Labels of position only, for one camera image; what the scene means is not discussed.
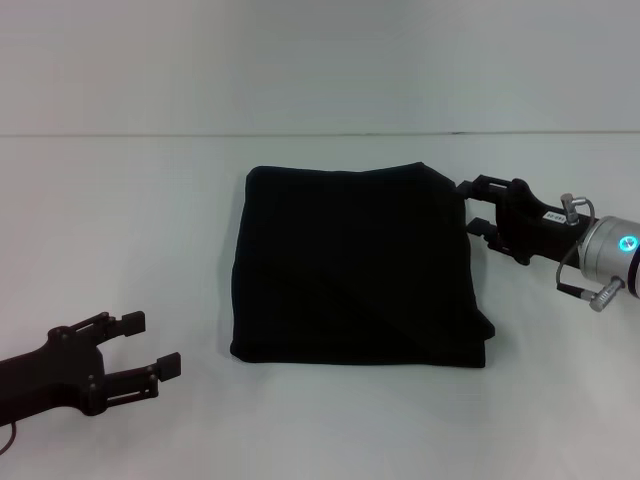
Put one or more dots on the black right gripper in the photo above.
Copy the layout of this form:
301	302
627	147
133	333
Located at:
540	230

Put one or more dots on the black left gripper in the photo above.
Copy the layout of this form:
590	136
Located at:
50	375

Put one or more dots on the black shirt with FREE! print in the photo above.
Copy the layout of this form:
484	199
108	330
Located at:
360	275

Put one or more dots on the white and silver right arm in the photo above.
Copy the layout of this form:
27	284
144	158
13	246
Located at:
612	250

